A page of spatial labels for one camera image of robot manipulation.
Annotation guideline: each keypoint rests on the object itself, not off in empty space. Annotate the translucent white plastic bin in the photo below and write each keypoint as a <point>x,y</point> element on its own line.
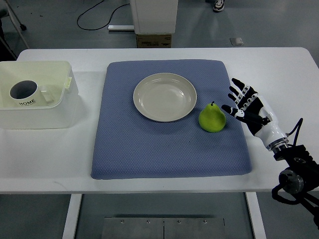
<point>57,76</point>

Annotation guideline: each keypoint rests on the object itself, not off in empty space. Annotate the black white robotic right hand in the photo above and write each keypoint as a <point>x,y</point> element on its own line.
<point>253,110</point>

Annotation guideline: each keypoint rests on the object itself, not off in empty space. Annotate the white left table leg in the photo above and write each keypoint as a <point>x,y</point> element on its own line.
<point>72,216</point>

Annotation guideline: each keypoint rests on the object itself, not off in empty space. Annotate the white HOME mug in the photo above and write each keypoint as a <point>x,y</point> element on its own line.
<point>30,94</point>

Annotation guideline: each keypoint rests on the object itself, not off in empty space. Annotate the chair leg with caster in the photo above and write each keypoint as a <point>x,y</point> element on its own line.
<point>6,10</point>

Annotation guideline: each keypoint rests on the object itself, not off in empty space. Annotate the blue textured mat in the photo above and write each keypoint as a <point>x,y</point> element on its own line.
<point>129,145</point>

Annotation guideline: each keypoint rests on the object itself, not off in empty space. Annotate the white cabinet pedestal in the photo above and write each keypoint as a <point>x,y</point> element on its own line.
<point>154,16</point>

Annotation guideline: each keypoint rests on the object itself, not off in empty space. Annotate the brown cardboard box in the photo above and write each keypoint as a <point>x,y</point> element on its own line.
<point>154,40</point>

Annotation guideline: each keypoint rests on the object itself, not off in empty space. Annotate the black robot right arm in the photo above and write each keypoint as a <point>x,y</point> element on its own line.
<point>300,177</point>

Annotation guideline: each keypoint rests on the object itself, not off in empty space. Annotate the metal base plate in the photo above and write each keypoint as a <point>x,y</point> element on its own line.
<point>163,228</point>

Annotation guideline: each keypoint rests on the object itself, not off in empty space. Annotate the white floor rail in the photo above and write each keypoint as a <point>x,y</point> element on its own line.
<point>121,28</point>

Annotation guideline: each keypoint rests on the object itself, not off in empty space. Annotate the white sneaker right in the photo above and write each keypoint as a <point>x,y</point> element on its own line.
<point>219,5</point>

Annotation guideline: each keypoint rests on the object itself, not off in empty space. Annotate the white right table leg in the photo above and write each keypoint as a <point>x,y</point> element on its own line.
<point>255,215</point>

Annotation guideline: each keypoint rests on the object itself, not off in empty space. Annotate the green pear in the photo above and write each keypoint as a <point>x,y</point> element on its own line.
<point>211,118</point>

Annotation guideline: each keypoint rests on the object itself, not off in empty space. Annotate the beige round plate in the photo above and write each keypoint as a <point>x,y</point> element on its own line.
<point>164,97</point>

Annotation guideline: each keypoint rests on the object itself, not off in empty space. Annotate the grey floor outlet plate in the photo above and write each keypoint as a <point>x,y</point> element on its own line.
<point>236,41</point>

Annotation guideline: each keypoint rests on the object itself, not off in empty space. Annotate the white table leg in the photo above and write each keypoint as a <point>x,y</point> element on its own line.
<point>255,215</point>
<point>72,216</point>

